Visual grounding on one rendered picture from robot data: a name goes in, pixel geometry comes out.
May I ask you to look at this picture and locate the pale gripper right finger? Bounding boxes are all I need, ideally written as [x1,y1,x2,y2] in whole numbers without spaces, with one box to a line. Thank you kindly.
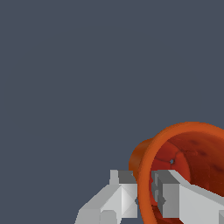
[151,169,224,224]

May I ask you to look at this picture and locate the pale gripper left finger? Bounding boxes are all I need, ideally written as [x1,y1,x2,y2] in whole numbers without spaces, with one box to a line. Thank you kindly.
[74,169,138,224]

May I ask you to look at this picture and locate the terracotta orange flower pot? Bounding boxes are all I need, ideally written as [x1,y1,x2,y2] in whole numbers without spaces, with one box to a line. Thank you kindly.
[128,121,224,224]

